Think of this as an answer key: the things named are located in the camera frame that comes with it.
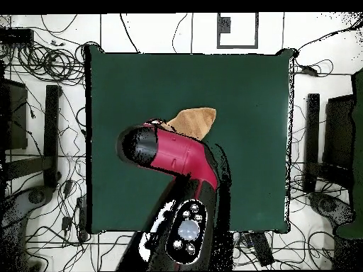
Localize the dark green draped cloth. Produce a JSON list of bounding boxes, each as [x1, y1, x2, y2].
[[335, 67, 363, 239]]

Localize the tan terry towel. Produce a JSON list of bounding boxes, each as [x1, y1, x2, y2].
[[162, 106, 217, 142]]

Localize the black stand frame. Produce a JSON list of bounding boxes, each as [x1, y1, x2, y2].
[[302, 93, 354, 193], [4, 84, 62, 189]]

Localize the coiled black cable bundle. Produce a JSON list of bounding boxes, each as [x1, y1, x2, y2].
[[16, 40, 86, 86]]

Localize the dark green table cloth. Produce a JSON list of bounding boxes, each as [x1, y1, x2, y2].
[[84, 45, 296, 234]]

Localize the black power strip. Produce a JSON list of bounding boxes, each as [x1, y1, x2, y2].
[[249, 232, 275, 267], [75, 196, 87, 242]]

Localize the black box with cables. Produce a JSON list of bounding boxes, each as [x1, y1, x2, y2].
[[0, 27, 35, 45]]

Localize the black equipment box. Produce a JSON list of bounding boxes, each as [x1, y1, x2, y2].
[[323, 94, 355, 171], [0, 78, 29, 151]]

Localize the grey square floor frame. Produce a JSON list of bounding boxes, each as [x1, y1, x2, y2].
[[216, 12, 259, 50]]

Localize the grey chair base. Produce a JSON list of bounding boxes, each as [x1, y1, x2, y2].
[[308, 191, 355, 227], [0, 186, 55, 272]]

